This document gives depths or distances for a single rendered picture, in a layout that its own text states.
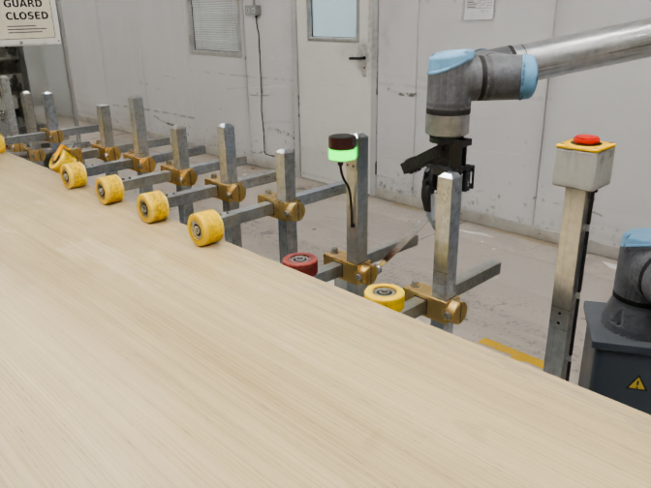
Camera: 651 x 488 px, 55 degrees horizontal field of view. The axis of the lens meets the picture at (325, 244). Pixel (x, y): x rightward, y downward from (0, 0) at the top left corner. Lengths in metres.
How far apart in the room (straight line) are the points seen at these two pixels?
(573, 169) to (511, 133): 3.17
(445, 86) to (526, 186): 3.01
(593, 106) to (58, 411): 3.48
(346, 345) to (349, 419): 0.20
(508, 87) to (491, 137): 3.01
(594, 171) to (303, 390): 0.57
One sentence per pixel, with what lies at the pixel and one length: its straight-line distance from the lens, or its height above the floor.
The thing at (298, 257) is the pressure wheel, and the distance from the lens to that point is 1.41.
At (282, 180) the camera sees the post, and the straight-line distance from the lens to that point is 1.60.
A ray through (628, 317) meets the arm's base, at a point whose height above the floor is 0.66.
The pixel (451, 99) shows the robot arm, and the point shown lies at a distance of 1.30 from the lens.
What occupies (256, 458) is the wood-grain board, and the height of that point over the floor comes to 0.90.
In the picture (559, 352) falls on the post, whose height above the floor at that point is 0.84.
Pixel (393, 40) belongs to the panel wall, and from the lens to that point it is 4.78.
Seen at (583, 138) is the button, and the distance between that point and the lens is 1.10.
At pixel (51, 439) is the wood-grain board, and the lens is 0.95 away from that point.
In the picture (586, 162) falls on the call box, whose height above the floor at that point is 1.20.
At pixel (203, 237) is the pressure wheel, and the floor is 0.93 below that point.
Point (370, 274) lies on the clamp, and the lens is 1.47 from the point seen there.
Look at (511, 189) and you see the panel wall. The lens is 4.32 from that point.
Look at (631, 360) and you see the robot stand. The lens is 1.86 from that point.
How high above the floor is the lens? 1.43
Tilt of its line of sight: 21 degrees down
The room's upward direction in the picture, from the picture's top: 1 degrees counter-clockwise
